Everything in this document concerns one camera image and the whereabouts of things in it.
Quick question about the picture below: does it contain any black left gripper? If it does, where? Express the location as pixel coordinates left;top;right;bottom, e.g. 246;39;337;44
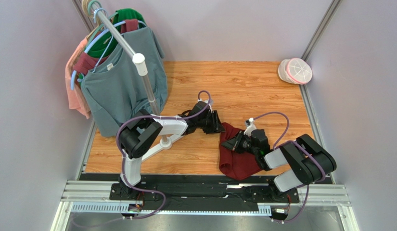
197;111;227;135

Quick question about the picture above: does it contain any dark red cloth napkin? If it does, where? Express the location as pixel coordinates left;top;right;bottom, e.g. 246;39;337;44
219;122;262;180

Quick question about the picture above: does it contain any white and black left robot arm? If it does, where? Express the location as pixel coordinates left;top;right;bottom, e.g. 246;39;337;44
116;100;226;189

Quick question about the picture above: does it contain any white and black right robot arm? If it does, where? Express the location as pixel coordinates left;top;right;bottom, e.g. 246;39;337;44
219;126;337;201

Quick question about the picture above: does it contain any white and pink mesh bag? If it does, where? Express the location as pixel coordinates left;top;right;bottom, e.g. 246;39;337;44
278;58;313;85

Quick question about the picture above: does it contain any silver and white clothes rack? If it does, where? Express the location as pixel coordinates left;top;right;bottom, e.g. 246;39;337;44
82;0;181;161

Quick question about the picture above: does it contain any blue-grey t-shirt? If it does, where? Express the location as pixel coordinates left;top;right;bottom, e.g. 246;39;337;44
81;27;168;137

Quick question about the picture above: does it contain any green t-shirt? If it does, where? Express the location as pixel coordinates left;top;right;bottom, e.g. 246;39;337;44
87;8;147;58

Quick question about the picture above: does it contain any pink t-shirt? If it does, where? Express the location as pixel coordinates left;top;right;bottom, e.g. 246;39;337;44
65;38;91;119

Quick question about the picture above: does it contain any light blue clothes hanger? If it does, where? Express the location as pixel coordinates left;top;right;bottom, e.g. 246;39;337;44
70;7;148;91

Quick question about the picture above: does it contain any dark red t-shirt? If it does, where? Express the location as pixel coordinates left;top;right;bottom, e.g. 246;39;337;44
73;19;140;77

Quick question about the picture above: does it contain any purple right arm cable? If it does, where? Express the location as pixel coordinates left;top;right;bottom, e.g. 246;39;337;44
251;111;327;224

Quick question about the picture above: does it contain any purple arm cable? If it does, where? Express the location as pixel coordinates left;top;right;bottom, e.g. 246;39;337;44
70;90;212;229
251;111;327;224

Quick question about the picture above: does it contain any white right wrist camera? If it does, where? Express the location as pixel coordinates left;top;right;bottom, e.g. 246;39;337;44
244;118;257;137

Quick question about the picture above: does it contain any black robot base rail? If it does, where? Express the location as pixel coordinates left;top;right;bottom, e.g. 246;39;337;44
64;174;335;219

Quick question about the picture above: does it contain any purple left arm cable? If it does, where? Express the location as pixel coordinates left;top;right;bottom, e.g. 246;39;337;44
70;90;212;229

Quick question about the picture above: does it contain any aluminium frame post right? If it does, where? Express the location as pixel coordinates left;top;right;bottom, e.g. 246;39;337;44
301;0;343;61

